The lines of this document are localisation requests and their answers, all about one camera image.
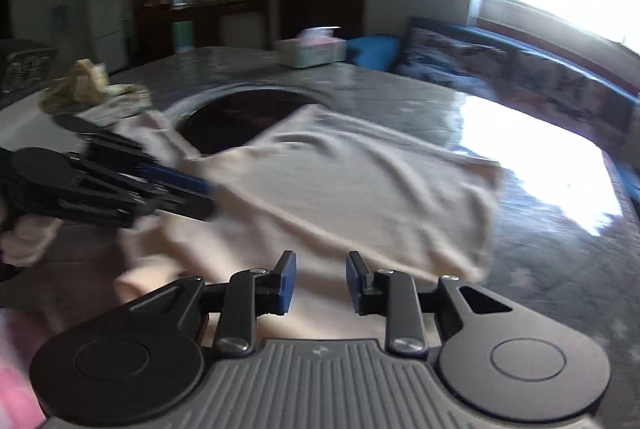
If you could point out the white refrigerator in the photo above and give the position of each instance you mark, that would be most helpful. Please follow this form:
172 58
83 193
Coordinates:
105 29

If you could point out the person's left hand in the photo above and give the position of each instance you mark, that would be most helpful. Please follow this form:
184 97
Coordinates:
27 239

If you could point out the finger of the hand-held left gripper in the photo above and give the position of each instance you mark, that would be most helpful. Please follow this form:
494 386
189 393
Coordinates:
190 208
175 176

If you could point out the person's pink clothing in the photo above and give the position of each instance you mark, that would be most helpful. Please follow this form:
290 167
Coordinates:
15 374

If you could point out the dark wooden sideboard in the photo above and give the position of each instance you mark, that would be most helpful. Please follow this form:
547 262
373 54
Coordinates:
235 24

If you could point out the cream garment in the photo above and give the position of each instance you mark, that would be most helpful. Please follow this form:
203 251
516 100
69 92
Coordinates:
350 179

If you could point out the tissue box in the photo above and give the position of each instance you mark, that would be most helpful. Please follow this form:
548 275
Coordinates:
310 54

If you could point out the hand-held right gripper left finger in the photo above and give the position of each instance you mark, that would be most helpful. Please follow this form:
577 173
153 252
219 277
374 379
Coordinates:
288 281

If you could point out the floral cloth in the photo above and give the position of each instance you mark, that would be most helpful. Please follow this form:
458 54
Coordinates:
80 84

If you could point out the dark printed box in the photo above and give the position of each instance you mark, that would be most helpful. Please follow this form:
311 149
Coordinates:
25 69

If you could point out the round built-in stove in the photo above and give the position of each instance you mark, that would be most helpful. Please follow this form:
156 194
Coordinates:
235 114

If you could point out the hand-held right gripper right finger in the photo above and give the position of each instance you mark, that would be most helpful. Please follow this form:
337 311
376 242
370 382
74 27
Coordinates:
355 284

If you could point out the blue sofa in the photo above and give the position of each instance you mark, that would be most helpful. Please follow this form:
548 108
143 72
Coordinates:
372 51

